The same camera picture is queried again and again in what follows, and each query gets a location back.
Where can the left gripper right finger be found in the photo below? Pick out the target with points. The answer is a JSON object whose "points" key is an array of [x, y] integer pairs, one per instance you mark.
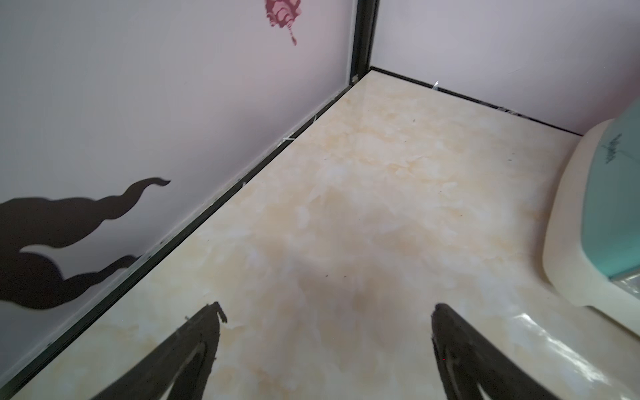
{"points": [[470, 366]]}

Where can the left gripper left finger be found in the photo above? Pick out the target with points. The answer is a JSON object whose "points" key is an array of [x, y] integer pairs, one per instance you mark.
{"points": [[179, 367]]}

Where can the mint green toaster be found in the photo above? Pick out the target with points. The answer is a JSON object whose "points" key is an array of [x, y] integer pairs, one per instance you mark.
{"points": [[591, 246]]}

